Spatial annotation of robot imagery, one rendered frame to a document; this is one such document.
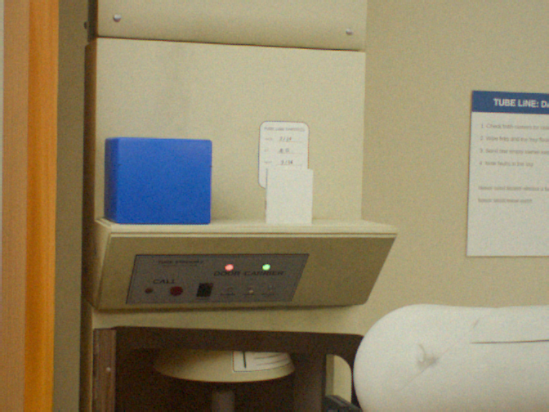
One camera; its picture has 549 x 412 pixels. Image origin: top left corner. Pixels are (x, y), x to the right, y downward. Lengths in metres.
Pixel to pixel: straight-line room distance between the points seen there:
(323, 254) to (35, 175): 0.32
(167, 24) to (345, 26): 0.21
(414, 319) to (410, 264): 1.03
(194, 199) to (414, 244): 0.74
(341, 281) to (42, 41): 0.43
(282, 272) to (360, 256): 0.09
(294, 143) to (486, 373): 0.61
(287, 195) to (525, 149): 0.77
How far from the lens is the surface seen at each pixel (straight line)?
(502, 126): 1.90
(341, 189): 1.33
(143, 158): 1.16
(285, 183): 1.22
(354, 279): 1.28
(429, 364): 0.79
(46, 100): 1.16
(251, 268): 1.22
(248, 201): 1.29
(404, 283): 1.84
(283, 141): 1.30
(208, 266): 1.21
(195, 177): 1.17
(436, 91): 1.85
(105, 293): 1.22
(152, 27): 1.27
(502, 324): 0.76
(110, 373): 1.27
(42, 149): 1.16
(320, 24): 1.33
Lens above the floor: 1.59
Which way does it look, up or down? 3 degrees down
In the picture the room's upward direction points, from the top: 1 degrees clockwise
